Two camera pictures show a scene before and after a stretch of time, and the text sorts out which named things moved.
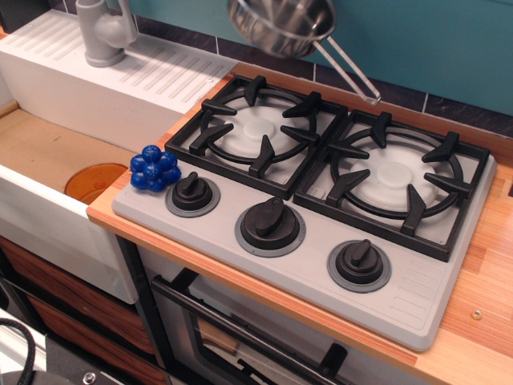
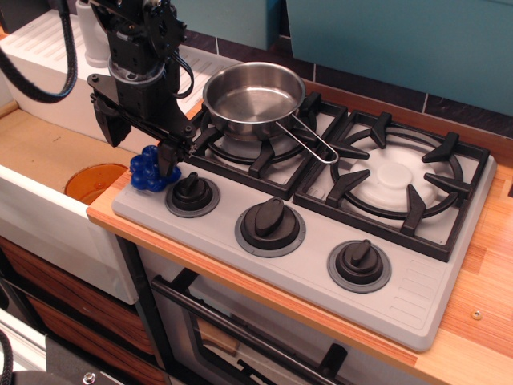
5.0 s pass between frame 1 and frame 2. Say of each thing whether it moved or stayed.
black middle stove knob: stayed
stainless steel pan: moved
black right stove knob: stayed
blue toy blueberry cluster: stayed
